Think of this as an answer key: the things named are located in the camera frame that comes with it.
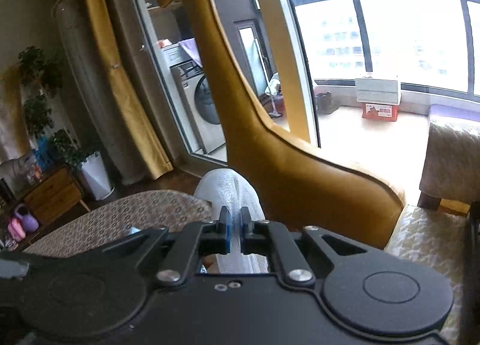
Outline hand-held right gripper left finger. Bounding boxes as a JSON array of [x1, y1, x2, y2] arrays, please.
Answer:
[[109, 206, 230, 287]]

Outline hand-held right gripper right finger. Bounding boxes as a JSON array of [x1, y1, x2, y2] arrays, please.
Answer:
[[240, 206, 370, 287]]

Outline white knit sock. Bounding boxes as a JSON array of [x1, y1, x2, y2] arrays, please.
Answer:
[[194, 168, 269, 274]]

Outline pink toy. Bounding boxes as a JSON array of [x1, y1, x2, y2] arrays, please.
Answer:
[[7, 216, 25, 243]]

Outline purple toy kettle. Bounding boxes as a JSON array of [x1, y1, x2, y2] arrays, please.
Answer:
[[13, 204, 40, 234]]

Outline wooden cabinet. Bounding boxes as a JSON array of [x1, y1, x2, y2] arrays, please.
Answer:
[[22, 166, 91, 226]]

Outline yellow giraffe-shaped chair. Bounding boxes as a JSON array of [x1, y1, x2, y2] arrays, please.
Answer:
[[156, 0, 408, 250]]

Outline white washing machine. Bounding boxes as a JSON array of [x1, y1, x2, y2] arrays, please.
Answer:
[[161, 43, 228, 155]]

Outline white planter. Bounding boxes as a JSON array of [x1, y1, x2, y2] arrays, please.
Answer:
[[80, 151, 116, 201]]

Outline upright vacuum cleaner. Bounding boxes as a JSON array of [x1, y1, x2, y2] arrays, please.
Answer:
[[261, 45, 286, 119]]

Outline dark shoes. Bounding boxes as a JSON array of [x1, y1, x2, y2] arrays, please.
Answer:
[[316, 91, 335, 115]]

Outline green potted plant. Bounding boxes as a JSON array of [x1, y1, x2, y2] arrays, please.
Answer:
[[17, 45, 103, 175]]

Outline cream patterned seat cushion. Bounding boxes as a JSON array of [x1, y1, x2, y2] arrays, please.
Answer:
[[383, 203, 480, 345]]

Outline red cardboard box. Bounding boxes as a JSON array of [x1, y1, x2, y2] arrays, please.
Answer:
[[361, 102, 400, 123]]

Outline purple cloth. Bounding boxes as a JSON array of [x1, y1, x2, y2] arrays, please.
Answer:
[[178, 38, 203, 68]]

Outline stack of white boxes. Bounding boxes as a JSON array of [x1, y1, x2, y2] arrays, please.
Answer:
[[354, 74, 401, 104]]

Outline yellow curtain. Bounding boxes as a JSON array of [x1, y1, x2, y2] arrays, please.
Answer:
[[78, 0, 174, 181]]

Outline white standing air conditioner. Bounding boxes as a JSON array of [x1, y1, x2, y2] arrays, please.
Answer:
[[52, 0, 126, 185]]

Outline beige quilted sofa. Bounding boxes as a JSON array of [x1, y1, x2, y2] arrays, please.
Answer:
[[417, 104, 480, 215]]

